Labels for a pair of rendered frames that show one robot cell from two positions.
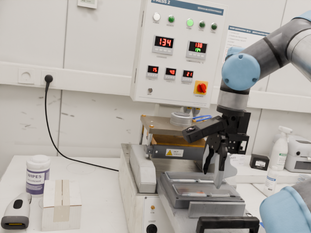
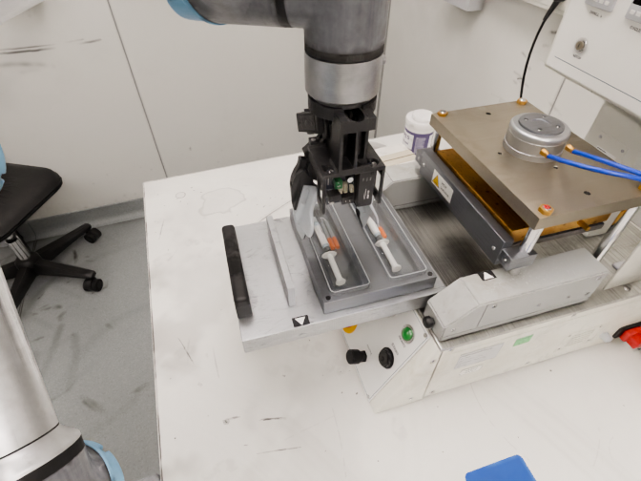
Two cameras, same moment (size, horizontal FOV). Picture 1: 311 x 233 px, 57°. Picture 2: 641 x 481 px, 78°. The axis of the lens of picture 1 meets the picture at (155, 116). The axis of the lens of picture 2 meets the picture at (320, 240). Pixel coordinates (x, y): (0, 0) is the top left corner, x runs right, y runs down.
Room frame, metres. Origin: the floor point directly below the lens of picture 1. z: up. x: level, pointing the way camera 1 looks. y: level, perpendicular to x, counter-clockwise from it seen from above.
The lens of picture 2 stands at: (0.70, -0.58, 1.42)
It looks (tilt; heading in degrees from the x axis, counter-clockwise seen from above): 45 degrees down; 88
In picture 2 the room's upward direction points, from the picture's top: straight up
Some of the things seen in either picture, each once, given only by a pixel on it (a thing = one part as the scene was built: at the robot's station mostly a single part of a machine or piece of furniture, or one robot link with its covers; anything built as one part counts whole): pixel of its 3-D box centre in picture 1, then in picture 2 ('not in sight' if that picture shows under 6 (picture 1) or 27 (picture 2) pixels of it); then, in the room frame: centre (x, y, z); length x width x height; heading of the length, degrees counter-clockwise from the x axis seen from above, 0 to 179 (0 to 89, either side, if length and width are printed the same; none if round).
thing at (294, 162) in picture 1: (295, 152); not in sight; (1.67, -0.87, 0.88); 0.25 x 0.20 x 0.17; 11
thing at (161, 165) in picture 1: (170, 166); (508, 234); (1.06, -0.09, 0.93); 0.46 x 0.35 x 0.01; 14
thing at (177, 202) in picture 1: (199, 189); (356, 244); (0.77, -0.16, 0.98); 0.20 x 0.17 x 0.03; 104
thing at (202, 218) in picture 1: (228, 225); (236, 267); (0.60, -0.20, 0.99); 0.15 x 0.02 x 0.04; 104
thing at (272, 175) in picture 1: (271, 180); not in sight; (1.31, -0.61, 0.82); 0.05 x 0.05 x 0.14
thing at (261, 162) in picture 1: (259, 162); not in sight; (1.55, -0.62, 0.83); 0.09 x 0.06 x 0.07; 83
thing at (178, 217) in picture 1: (204, 201); (326, 256); (0.73, -0.17, 0.97); 0.30 x 0.22 x 0.08; 14
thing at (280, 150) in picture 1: (281, 148); not in sight; (1.58, -0.74, 0.92); 0.09 x 0.08 x 0.25; 30
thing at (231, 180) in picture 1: (215, 170); (509, 294); (0.99, -0.25, 0.96); 0.26 x 0.05 x 0.07; 14
